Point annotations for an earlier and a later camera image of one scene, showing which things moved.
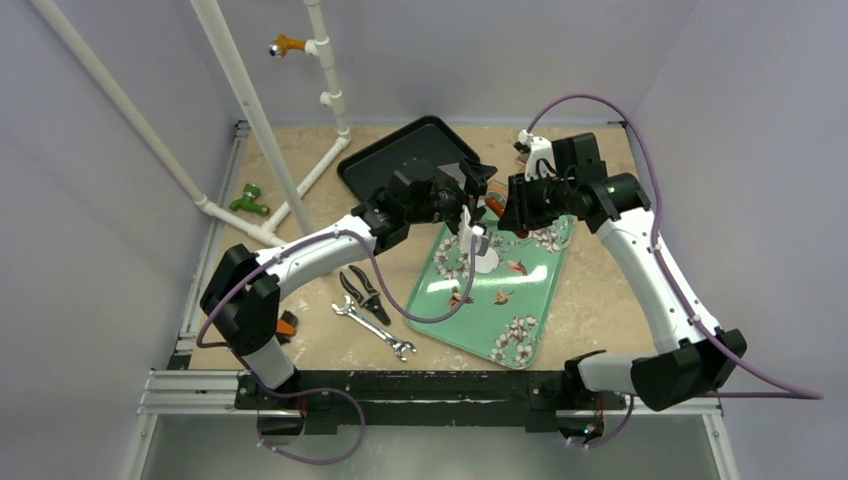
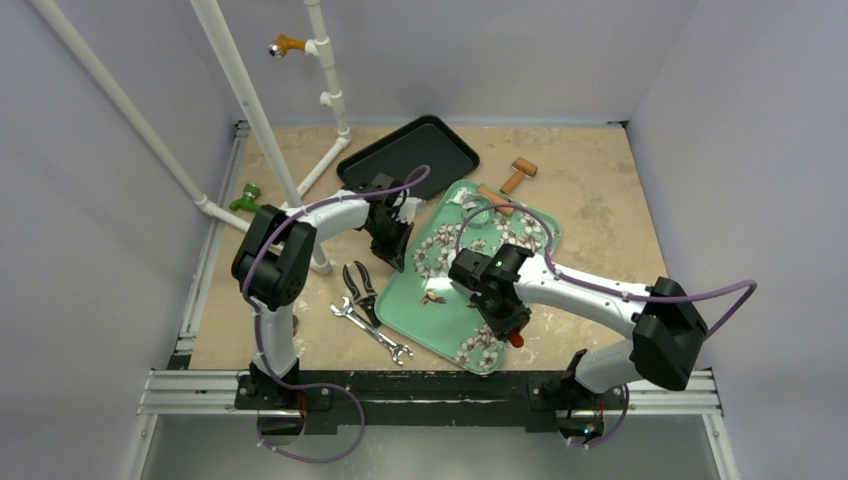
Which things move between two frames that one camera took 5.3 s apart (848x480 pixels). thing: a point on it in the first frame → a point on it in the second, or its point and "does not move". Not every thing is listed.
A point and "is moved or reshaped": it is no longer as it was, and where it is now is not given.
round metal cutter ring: x=482 y=244 is moved or reshaped
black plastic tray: x=370 y=169 does not move
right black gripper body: x=512 y=205 → x=508 y=319
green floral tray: x=505 y=314 is moved or reshaped
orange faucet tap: x=278 y=47 does not move
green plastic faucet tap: x=247 y=202 does not move
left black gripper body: x=441 y=206 → x=389 y=238
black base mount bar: x=427 y=401 does not move
